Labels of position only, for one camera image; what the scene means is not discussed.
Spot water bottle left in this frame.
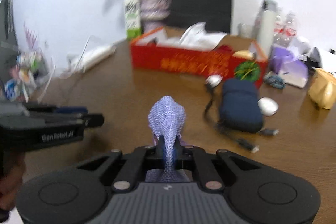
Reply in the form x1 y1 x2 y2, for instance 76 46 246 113
273 11 297 47

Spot blue circuit board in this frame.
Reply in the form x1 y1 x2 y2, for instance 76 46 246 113
264 72 286 90

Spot clutter basket items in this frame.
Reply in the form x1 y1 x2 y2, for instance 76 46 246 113
1 24 56 103

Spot purple tissue pack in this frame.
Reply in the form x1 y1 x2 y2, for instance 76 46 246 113
270 38 311 88

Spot white charging cable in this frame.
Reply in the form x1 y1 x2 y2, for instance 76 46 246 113
36 35 91 104

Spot white thermos bottle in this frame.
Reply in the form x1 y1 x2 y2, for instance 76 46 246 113
253 0 277 58

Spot purple marbled vase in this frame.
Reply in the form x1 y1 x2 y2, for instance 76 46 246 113
140 0 170 33

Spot milk carton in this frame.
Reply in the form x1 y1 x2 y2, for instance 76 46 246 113
124 0 142 40

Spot white round puck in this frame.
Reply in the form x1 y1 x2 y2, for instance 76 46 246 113
258 97 278 117

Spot white tissue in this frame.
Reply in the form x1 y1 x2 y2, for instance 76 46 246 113
157 22 228 51

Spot white round lid scalloped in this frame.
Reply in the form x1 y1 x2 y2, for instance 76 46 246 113
206 75 223 88

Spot purple woven pouch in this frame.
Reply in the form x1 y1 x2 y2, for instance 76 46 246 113
145 96 189 183

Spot red cardboard box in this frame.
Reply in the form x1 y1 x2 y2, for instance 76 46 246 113
130 27 268 88

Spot yellow ceramic mug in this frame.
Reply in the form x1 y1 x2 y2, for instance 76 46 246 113
308 68 335 110

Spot navy zip case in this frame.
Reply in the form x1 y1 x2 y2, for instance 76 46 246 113
219 79 264 134

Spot black usb cable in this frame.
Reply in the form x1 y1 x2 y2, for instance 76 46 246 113
204 83 280 154

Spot person left hand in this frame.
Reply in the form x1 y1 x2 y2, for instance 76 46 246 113
1 153 26 211

